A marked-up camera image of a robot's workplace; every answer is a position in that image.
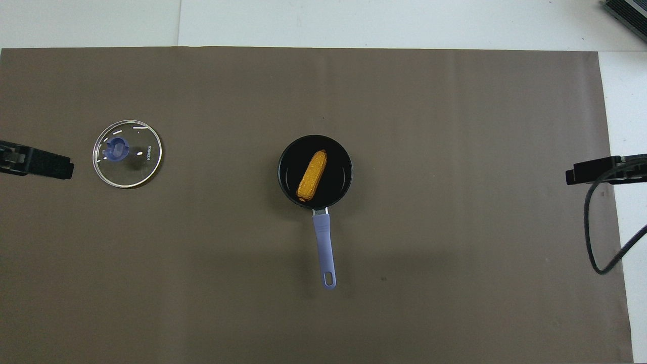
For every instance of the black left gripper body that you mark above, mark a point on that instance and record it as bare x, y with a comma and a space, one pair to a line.
11, 157

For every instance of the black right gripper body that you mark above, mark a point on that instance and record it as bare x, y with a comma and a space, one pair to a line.
632, 169

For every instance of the glass lid blue knob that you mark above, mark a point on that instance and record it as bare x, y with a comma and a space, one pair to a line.
136, 167

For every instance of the yellow corn cob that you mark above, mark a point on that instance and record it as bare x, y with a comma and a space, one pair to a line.
312, 176

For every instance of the grey ribbed device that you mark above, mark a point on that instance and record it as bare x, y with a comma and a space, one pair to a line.
629, 15

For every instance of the brown table mat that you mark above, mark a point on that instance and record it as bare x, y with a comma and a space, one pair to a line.
303, 313

